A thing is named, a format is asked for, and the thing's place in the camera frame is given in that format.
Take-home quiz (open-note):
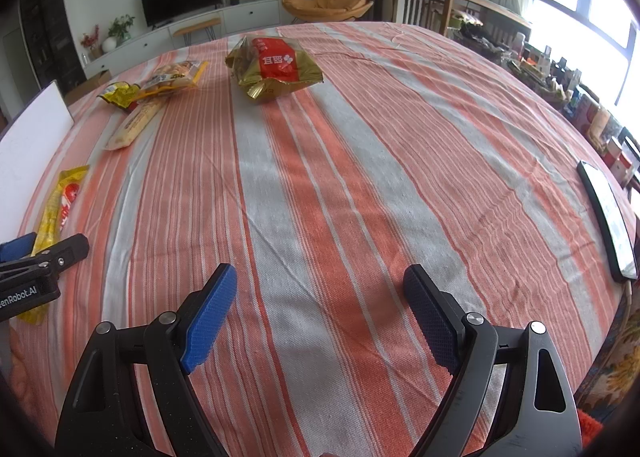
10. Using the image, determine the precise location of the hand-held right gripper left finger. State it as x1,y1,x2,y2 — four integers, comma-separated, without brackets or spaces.
54,263,238,457

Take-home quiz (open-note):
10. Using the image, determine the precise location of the black smartphone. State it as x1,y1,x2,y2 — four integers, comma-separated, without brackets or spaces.
576,160,640,283

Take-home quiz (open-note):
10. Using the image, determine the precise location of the green plastic stool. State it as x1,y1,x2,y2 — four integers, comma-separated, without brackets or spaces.
447,9,481,32

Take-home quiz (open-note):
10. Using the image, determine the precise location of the white interior door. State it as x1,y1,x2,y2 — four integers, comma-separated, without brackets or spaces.
2,29,38,108

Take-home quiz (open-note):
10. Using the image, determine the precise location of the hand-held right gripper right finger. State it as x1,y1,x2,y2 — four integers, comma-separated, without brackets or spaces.
403,264,585,457

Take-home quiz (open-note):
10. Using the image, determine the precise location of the wooden bench with metal legs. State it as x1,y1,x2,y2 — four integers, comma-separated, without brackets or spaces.
172,18,222,45

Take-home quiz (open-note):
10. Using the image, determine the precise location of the red flower arrangement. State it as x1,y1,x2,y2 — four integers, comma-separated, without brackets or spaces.
80,26,101,60

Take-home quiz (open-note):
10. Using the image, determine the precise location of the long beige snack packet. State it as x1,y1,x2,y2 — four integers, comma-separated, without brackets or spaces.
103,99,166,152

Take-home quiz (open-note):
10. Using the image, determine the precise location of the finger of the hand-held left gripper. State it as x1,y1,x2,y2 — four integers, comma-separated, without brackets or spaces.
0,232,39,263
0,233,91,279

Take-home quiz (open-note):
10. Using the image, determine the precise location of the dark glass display cabinet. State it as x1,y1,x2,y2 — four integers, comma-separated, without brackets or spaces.
20,0,86,88

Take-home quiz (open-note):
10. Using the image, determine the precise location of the black bag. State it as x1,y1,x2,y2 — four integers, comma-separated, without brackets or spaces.
457,22,506,55

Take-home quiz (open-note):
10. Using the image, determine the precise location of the pale orange-edged snack packet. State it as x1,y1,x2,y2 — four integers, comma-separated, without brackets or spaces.
145,60,208,98

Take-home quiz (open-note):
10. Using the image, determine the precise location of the floral cloth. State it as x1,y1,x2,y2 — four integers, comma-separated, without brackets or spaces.
575,287,640,418

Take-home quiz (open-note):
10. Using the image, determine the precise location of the yellow red sausage packet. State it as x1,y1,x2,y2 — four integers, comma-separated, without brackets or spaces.
17,164,91,327

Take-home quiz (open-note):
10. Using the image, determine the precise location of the white cardboard box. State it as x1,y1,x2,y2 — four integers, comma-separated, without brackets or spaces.
0,80,75,243

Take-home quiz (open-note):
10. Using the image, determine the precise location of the yellow black snack packet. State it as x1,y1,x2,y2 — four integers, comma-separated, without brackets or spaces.
96,81,143,112

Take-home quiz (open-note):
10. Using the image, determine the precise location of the red gold snack bag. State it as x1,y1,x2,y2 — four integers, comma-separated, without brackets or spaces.
225,35,325,105

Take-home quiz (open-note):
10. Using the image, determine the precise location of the white television cabinet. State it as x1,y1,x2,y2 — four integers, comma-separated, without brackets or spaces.
85,0,282,75

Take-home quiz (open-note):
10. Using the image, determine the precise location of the orange striped cloth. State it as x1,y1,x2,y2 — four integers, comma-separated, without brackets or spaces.
10,22,631,457

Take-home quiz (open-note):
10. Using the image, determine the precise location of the bushy green potted plant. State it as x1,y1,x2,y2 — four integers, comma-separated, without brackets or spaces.
107,14,136,42

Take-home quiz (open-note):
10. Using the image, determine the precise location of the brown cardboard box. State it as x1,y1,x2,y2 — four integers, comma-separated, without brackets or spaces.
62,68,113,105

